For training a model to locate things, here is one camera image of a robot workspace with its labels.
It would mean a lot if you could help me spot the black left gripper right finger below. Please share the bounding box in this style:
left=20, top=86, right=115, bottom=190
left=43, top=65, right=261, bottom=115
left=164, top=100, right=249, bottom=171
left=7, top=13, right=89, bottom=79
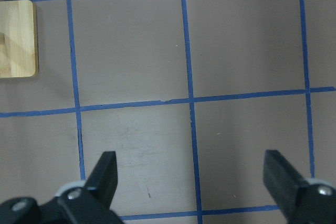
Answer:
left=263, top=150, right=335, bottom=223

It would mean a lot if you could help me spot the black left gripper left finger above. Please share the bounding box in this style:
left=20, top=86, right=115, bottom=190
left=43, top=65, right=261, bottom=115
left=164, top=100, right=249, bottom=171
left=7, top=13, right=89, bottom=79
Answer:
left=57, top=151, right=117, bottom=223

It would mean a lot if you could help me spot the wooden mug tree stand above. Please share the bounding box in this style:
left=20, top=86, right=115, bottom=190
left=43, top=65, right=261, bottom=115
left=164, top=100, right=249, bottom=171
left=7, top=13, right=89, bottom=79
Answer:
left=1, top=0, right=39, bottom=79

